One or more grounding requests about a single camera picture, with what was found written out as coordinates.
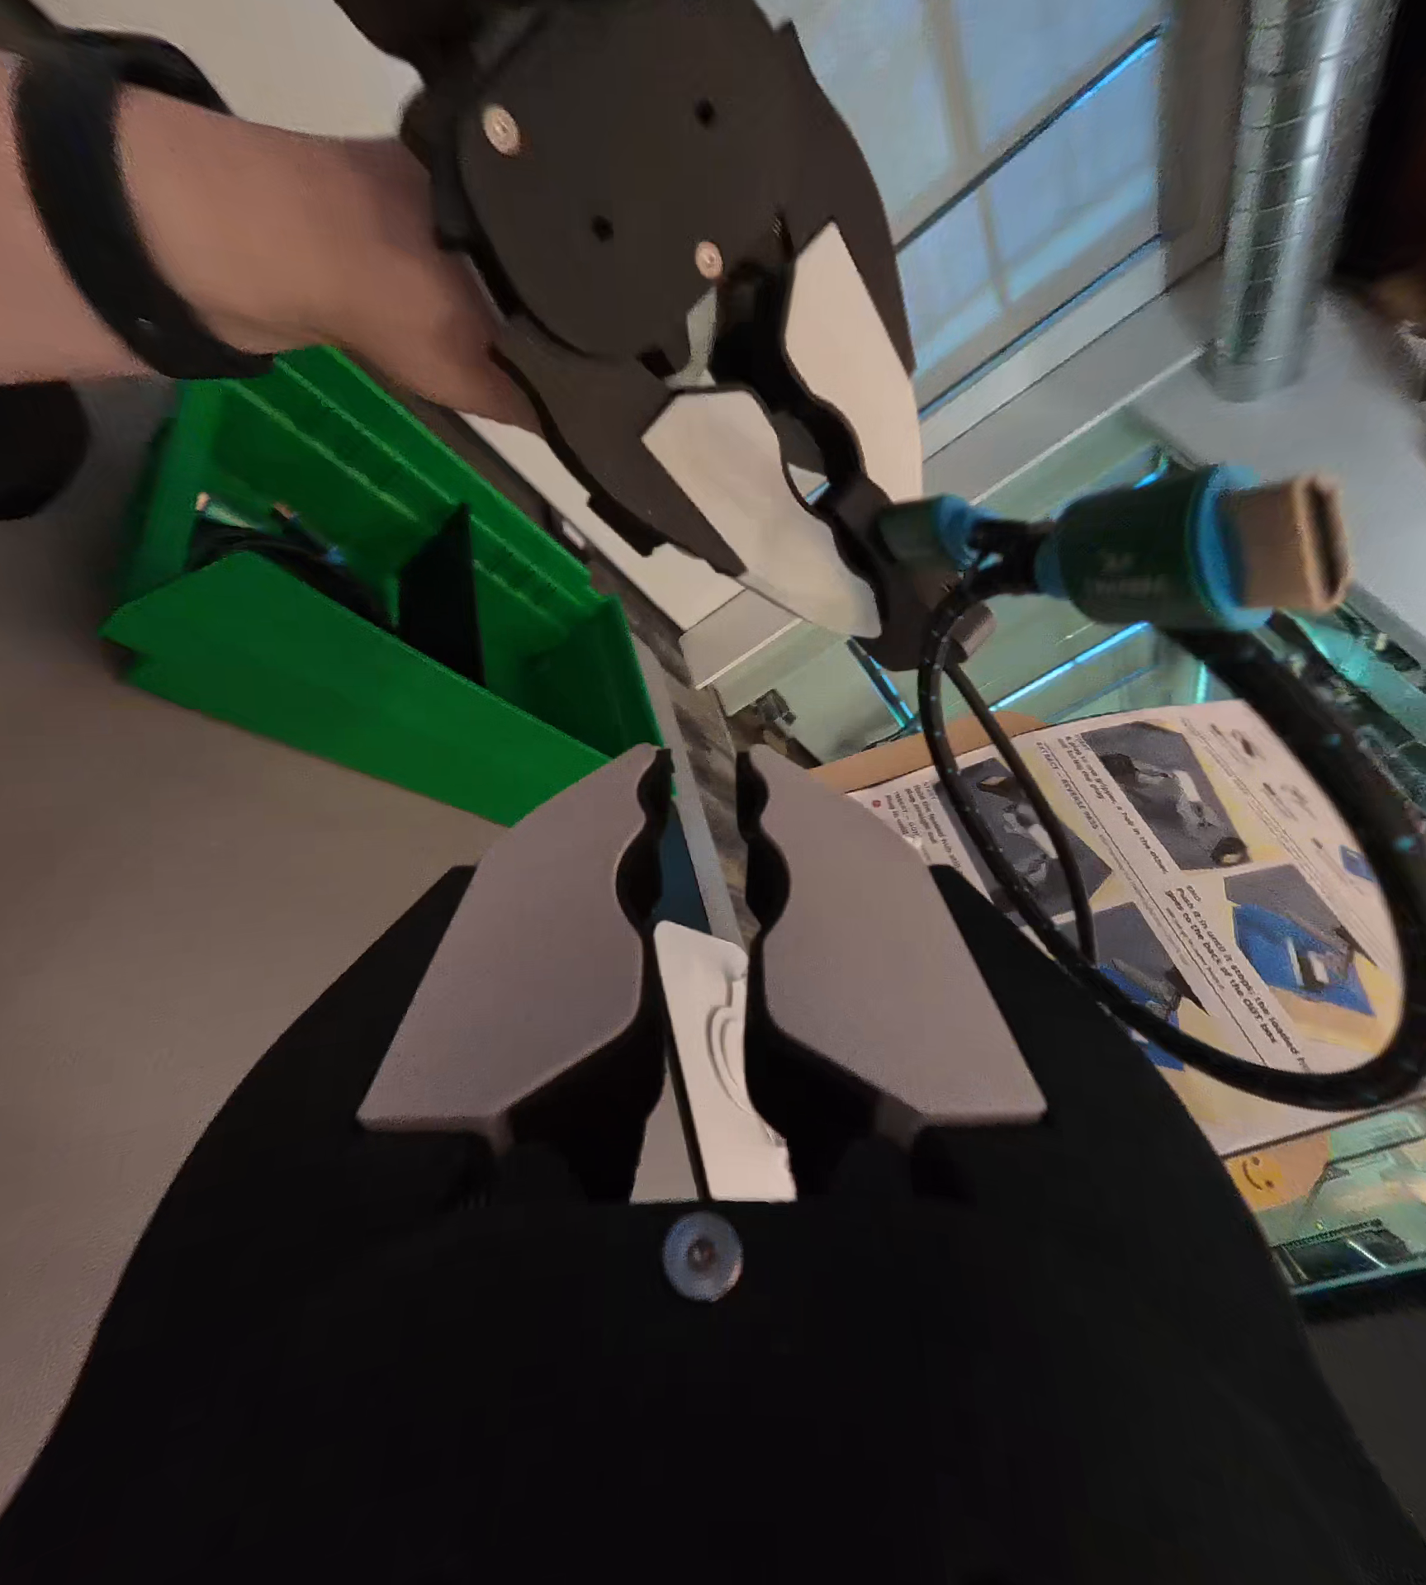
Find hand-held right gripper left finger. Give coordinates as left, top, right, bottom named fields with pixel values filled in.
left=360, top=752, right=672, bottom=1132

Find black wristband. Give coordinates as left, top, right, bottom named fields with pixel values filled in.
left=11, top=30, right=277, bottom=382

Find white stand base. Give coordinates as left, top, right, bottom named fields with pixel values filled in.
left=646, top=917, right=804, bottom=1205

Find instruction sheet on wooden board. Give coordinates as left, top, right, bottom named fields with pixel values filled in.
left=818, top=699, right=1426, bottom=1217

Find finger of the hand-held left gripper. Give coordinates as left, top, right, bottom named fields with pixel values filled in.
left=776, top=223, right=927, bottom=509
left=641, top=385, right=889, bottom=640

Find person's left hand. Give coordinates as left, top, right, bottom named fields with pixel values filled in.
left=242, top=129, right=542, bottom=428

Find black braided cable green plug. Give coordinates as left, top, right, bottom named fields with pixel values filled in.
left=818, top=466, right=1426, bottom=1112

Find silver ventilation ducts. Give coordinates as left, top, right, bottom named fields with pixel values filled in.
left=1203, top=0, right=1400, bottom=402

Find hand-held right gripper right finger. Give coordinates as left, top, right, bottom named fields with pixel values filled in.
left=738, top=752, right=1048, bottom=1132

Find green plastic bin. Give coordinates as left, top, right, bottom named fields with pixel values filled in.
left=102, top=342, right=665, bottom=827

